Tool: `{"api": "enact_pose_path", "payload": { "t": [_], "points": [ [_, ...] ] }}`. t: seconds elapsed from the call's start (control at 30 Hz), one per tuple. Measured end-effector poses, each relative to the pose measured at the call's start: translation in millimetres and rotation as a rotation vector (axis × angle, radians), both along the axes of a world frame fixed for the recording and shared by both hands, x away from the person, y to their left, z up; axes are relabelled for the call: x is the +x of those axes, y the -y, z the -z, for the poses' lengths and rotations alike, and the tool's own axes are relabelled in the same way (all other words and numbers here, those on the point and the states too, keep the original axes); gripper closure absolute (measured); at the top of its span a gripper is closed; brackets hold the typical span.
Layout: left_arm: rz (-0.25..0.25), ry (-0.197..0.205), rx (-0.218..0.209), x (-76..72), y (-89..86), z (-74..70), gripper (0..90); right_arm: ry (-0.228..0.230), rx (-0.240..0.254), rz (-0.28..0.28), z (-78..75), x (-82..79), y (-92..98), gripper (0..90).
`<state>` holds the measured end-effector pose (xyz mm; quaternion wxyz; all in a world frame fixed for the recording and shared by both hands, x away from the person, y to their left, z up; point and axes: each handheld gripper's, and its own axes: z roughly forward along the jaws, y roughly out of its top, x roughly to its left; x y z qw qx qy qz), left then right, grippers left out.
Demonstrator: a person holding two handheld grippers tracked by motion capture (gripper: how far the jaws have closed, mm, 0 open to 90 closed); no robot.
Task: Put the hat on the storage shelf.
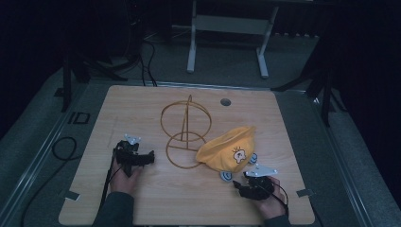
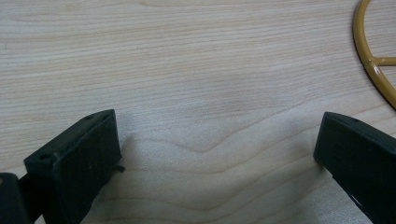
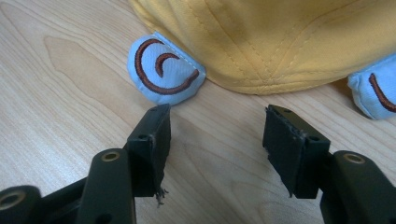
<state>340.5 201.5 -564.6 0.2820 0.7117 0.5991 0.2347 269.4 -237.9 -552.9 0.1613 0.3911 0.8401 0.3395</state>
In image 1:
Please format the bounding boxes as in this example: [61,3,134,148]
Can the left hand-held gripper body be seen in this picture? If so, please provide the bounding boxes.
[113,133,147,178]

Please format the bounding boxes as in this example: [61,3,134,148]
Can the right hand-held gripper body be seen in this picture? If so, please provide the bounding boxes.
[243,163,279,201]

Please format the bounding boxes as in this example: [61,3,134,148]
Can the person's right hand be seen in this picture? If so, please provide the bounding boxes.
[252,176,288,220]

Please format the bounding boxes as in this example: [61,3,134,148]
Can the person's left hand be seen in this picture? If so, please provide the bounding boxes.
[109,158,144,197]

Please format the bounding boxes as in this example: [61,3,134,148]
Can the yellow hat with cartoon print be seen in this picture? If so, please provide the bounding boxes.
[195,126,259,183]

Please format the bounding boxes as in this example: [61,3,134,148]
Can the grey tape piece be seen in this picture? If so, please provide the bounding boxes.
[295,187,316,199]
[64,190,81,202]

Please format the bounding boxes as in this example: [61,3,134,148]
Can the black tripod stand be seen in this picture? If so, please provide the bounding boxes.
[270,62,348,129]
[54,46,129,114]

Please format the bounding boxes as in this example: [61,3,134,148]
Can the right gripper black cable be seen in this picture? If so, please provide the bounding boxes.
[267,182,290,218]

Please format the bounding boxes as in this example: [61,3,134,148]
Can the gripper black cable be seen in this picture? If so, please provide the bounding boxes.
[98,148,125,216]
[267,182,290,218]

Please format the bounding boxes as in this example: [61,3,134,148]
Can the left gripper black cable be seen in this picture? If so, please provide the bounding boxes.
[98,148,125,216]

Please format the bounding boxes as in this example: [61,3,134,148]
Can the golden wire hat stand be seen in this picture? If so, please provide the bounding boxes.
[160,94,213,170]

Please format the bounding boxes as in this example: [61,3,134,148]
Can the black floor cable loop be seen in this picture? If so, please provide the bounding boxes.
[20,135,78,227]

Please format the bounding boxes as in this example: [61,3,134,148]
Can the black hanging cables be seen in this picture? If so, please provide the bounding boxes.
[122,0,159,88]

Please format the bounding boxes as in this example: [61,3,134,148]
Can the white metal desk frame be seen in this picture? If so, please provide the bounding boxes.
[186,0,281,79]

